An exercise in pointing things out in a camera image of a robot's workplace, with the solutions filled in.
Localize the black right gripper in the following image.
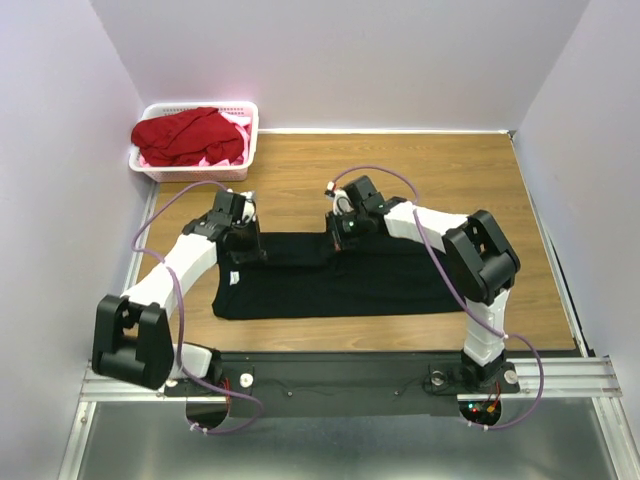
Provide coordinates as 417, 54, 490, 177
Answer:
320, 209, 369, 258

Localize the black t shirt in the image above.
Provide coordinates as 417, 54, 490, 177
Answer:
212, 232, 461, 320

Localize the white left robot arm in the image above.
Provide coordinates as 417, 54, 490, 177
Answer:
91, 190, 266, 394

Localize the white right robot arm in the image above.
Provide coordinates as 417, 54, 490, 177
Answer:
325, 175, 521, 392

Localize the white plastic laundry basket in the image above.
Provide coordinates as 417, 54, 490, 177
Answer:
128, 100, 259, 183

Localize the red t shirt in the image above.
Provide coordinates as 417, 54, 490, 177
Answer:
131, 106, 245, 165

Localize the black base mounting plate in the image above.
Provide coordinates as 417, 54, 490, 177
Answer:
135, 352, 519, 425

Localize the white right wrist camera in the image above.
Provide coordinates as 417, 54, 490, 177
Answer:
325, 181, 354, 216

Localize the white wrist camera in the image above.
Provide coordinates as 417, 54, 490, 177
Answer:
325, 181, 354, 216
240, 191, 257, 225

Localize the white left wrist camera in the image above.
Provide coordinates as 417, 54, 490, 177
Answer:
240, 191, 257, 225

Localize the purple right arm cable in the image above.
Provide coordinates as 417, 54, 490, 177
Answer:
325, 165, 545, 432

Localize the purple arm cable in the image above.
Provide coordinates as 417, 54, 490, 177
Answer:
325, 165, 545, 432
130, 180, 265, 435

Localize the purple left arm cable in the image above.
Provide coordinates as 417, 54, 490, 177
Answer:
130, 180, 265, 435

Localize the aluminium frame rail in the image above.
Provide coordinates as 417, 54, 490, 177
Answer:
55, 179, 171, 480

